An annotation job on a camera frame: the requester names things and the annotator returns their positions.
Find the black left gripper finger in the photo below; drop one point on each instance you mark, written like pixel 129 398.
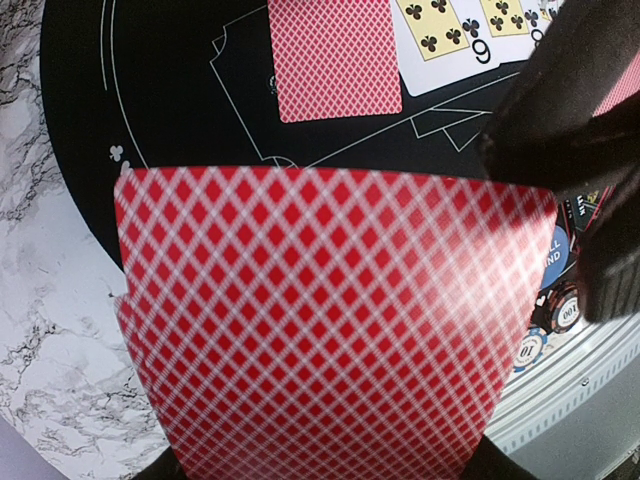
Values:
pixel 548 133

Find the red playing card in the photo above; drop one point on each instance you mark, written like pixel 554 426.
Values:
pixel 334 59
pixel 625 87
pixel 327 323

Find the face-up playing card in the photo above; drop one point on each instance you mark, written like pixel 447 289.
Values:
pixel 440 42
pixel 511 24

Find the blue small blind button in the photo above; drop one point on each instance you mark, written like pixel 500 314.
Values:
pixel 557 256

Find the white red chip stack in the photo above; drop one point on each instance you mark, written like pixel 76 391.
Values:
pixel 560 312

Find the white red poker chip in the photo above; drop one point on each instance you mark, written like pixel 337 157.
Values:
pixel 531 349

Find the red triangular all-in marker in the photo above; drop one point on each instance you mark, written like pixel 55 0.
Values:
pixel 584 205

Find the red playing card deck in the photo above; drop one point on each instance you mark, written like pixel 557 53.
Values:
pixel 125 315

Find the round black poker mat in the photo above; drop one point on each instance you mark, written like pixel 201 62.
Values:
pixel 151 84

